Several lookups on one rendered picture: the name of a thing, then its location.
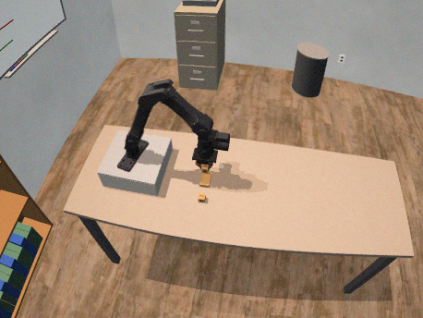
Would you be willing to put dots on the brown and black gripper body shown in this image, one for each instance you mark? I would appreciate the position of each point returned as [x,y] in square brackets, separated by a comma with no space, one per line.
[205,157]

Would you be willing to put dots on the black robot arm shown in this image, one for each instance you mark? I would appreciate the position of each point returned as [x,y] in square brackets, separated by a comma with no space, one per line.
[200,123]

